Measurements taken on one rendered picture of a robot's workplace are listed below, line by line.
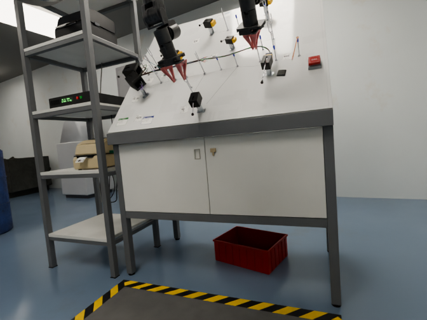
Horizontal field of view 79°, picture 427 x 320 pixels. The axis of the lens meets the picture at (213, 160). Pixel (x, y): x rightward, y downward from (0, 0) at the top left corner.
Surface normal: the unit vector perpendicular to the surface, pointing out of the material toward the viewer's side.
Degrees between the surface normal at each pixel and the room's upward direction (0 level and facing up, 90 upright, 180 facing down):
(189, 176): 90
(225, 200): 90
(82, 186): 90
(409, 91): 90
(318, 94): 51
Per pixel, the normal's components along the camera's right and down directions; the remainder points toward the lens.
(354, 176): -0.47, 0.11
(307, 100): -0.34, -0.55
